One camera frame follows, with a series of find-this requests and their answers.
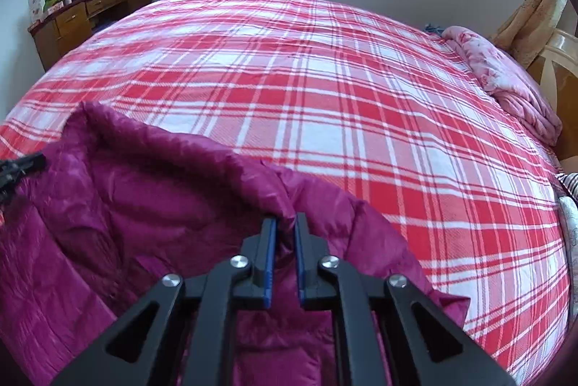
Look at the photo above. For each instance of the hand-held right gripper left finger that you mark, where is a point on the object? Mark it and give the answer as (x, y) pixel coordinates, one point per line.
(270, 273)

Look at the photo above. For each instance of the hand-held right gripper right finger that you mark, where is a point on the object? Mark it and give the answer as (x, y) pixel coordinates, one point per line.
(299, 273)

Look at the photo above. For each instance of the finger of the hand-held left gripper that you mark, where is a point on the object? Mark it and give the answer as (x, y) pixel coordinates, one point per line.
(20, 167)

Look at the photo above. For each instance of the purple puffer jacket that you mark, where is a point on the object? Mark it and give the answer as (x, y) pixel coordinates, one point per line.
(135, 210)

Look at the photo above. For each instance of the wooden desk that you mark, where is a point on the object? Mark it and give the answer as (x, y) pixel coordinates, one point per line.
(72, 25)

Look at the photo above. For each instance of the white printed box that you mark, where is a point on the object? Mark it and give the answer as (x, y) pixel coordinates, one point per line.
(37, 9)

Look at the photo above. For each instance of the pink flat box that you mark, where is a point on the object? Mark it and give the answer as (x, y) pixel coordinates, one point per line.
(56, 7)

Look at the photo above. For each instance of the bed with red plaid sheet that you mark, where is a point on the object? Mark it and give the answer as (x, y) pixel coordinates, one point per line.
(316, 88)

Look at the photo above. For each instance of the grey floral pillow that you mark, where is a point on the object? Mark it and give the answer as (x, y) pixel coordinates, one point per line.
(571, 232)

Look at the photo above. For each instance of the blue cloth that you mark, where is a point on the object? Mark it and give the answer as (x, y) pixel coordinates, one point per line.
(433, 29)

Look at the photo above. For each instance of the pink floral quilt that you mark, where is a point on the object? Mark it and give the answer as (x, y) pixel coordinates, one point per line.
(501, 74)

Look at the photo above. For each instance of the striped pillow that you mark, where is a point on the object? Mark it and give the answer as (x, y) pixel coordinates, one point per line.
(570, 183)

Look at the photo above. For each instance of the wooden headboard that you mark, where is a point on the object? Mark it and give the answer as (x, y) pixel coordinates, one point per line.
(560, 70)

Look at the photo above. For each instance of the beige side curtain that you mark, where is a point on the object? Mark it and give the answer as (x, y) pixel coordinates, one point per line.
(530, 16)

